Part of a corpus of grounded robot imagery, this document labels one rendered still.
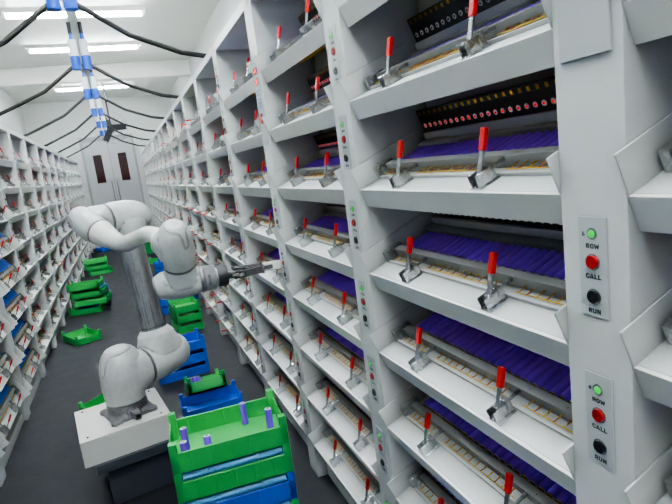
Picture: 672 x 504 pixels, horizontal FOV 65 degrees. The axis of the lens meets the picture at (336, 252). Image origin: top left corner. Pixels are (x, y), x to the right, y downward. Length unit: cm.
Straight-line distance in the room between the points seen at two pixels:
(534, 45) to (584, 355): 39
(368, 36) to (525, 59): 57
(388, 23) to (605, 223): 79
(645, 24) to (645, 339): 34
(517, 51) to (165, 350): 191
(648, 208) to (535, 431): 43
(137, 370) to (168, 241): 71
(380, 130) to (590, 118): 66
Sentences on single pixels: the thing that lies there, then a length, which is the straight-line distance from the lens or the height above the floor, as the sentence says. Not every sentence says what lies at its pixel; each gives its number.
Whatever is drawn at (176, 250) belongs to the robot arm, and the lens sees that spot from 176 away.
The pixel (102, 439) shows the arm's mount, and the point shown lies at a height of 29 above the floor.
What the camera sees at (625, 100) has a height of 123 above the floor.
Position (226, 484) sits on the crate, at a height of 42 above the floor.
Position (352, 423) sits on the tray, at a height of 36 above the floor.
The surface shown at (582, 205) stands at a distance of 70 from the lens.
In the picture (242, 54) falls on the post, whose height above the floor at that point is 172.
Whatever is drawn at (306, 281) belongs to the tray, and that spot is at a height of 78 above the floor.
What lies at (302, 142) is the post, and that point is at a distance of 192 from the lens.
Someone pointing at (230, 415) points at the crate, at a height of 51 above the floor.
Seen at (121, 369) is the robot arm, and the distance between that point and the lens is 226.
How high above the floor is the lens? 121
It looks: 10 degrees down
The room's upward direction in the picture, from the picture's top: 7 degrees counter-clockwise
